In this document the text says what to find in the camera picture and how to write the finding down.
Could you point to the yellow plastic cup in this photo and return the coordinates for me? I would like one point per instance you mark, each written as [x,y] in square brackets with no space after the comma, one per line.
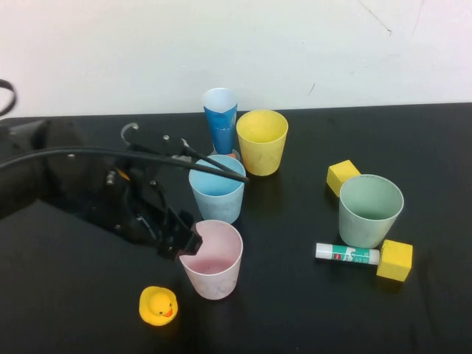
[262,158]

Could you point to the white green glue stick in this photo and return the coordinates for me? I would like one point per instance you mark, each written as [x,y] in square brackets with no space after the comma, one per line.
[346,253]

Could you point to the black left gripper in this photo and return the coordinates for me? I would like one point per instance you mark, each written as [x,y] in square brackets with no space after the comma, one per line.
[136,206]

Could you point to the yellow rubber duck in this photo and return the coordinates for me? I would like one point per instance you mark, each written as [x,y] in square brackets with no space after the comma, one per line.
[159,306]

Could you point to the blue paper cone cup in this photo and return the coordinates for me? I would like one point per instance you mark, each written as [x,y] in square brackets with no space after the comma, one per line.
[221,129]

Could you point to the yellow cube block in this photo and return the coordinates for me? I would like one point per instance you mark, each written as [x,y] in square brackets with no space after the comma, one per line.
[395,262]
[341,173]

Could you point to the clear plastic cone holder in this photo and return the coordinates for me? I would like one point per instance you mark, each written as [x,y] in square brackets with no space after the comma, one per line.
[237,156]

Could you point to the pink plastic cup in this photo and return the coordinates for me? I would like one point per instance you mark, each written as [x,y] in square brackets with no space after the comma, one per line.
[215,282]

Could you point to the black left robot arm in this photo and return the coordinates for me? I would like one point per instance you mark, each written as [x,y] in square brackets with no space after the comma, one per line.
[44,177]

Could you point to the light blue plastic cup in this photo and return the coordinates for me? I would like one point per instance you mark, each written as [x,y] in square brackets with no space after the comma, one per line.
[219,204]

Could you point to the green plastic cup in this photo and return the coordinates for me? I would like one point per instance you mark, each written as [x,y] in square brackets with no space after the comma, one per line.
[363,232]

